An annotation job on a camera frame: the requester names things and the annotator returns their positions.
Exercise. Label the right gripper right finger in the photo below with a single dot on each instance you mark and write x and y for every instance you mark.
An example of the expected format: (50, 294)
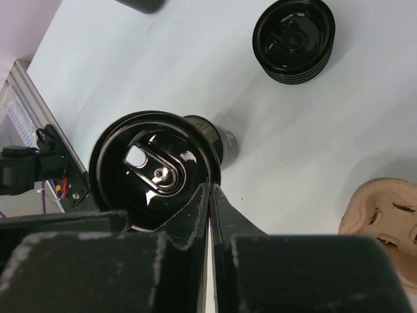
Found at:
(257, 272)

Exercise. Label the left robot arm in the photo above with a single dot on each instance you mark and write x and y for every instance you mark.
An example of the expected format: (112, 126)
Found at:
(22, 167)

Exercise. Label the dark takeout coffee cup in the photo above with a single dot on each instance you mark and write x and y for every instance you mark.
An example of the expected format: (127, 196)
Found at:
(224, 141)

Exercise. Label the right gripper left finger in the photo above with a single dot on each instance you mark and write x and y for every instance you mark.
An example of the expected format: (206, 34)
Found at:
(90, 262)

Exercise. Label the black plastic cup lid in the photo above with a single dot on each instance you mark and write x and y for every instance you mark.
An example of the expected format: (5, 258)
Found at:
(150, 163)

